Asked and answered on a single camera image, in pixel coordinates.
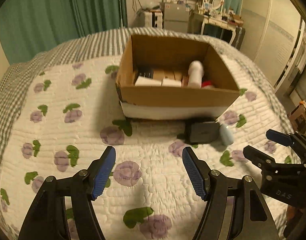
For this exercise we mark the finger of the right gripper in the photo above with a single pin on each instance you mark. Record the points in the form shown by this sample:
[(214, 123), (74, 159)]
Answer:
[(260, 159), (296, 141)]

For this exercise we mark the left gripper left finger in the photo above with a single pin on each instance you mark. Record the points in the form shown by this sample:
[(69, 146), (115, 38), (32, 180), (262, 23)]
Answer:
[(86, 186)]

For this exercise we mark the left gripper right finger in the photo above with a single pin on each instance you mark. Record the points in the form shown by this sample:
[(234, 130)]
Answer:
[(211, 187)]

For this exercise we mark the white bottle red cap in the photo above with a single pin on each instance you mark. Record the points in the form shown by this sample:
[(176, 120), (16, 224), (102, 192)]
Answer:
[(207, 84)]

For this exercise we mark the white small box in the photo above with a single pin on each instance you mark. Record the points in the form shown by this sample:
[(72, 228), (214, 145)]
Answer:
[(144, 81)]

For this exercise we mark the white charger box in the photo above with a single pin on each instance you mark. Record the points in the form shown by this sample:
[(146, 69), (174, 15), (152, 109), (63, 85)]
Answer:
[(171, 83)]

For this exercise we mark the black remote control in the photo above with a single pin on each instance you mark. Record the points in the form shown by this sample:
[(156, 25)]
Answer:
[(146, 74)]

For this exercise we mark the brown wooden stool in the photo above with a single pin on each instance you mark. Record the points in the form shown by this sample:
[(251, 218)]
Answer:
[(297, 118)]

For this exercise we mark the white floral quilted mat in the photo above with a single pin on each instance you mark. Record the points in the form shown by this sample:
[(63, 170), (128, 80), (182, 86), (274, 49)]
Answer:
[(55, 120)]

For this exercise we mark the brown cardboard box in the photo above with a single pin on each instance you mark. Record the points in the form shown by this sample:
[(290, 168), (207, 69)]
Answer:
[(172, 53)]

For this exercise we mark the white louvered wardrobe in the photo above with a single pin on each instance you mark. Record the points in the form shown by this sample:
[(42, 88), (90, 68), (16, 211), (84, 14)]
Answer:
[(271, 29)]

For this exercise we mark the dark suitcase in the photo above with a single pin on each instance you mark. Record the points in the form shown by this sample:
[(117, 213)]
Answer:
[(237, 42)]

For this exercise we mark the grey checkered bedspread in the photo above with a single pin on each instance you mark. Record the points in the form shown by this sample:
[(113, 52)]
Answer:
[(68, 50)]

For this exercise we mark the white dressing table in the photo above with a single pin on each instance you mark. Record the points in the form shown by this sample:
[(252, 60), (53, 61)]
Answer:
[(224, 25)]

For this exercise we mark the silver mini fridge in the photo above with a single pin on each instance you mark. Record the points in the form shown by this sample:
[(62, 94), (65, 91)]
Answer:
[(176, 17)]

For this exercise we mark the white suitcase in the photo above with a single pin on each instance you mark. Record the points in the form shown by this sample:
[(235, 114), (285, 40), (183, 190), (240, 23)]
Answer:
[(153, 18)]

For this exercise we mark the teal curtain left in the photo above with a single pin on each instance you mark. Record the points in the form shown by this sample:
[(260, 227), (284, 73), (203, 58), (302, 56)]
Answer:
[(28, 27)]

